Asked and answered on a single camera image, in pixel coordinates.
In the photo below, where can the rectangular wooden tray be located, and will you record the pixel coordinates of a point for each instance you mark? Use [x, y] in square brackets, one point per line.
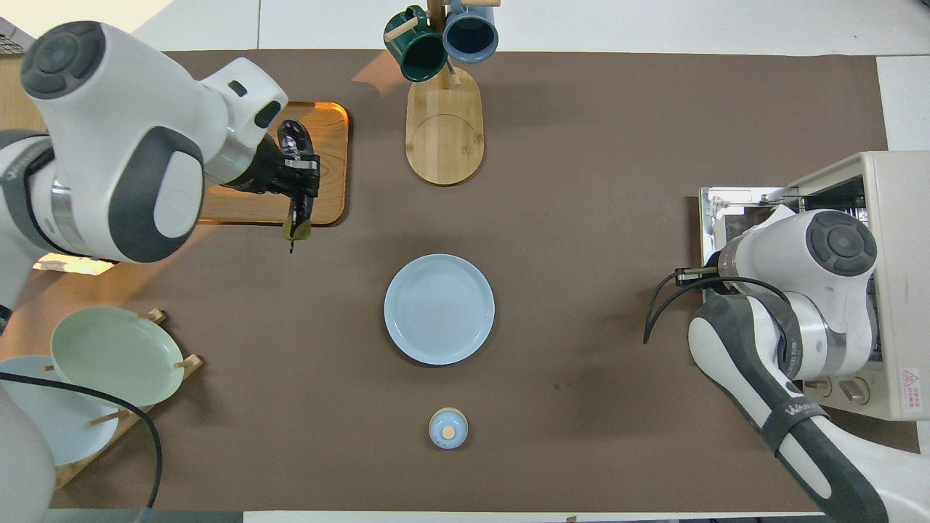
[330, 167]

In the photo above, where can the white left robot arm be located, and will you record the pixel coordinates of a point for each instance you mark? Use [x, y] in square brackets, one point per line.
[123, 145]

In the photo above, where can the wooden mug tree stand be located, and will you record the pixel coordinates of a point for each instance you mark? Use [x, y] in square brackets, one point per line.
[445, 138]

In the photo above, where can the dark green mug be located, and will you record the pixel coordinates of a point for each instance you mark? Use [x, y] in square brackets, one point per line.
[418, 51]

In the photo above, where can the pale blue racked plate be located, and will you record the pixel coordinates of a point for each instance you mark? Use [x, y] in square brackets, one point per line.
[73, 428]

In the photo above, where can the blue grey mug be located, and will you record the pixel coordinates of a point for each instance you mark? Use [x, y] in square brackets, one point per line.
[471, 35]

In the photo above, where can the wooden dish rack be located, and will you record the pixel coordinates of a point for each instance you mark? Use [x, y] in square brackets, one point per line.
[138, 418]

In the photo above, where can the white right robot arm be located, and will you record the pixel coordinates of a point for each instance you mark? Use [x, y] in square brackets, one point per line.
[799, 290]

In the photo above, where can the brown table mat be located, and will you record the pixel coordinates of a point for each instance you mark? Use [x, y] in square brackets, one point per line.
[581, 218]

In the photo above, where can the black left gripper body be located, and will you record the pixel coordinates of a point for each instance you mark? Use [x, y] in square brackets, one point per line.
[269, 171]

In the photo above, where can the light blue round plate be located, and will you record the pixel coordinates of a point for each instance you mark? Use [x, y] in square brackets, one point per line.
[439, 309]

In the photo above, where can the beige toaster oven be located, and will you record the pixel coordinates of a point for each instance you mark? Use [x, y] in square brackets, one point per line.
[901, 196]

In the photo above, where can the pale green plate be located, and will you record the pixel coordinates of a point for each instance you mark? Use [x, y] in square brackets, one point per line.
[116, 356]

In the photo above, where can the dark purple eggplant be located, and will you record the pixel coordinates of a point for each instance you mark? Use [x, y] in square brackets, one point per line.
[298, 218]

